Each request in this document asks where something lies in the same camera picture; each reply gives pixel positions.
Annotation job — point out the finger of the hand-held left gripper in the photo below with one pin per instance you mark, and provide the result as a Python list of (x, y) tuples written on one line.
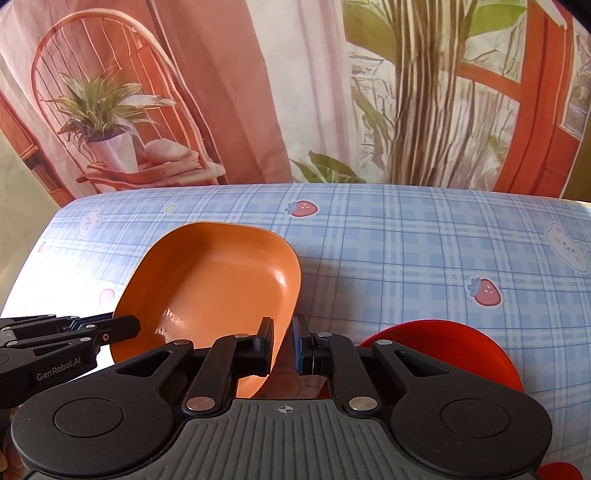
[(41, 321), (121, 328)]

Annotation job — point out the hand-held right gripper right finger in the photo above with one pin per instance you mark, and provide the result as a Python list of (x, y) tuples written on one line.
[(298, 351)]

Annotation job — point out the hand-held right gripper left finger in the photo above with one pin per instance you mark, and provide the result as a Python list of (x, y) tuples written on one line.
[(264, 347)]

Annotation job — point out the orange plate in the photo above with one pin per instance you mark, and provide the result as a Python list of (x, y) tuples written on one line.
[(207, 286)]

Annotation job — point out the red plate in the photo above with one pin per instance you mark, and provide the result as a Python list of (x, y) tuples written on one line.
[(443, 353)]

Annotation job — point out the blue plaid tablecloth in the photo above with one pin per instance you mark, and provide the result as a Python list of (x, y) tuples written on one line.
[(415, 240)]

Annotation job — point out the printed backdrop cloth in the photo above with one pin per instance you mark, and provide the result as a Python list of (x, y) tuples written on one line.
[(286, 92)]

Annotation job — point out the small red dish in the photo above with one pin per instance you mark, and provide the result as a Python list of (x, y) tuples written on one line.
[(561, 473)]

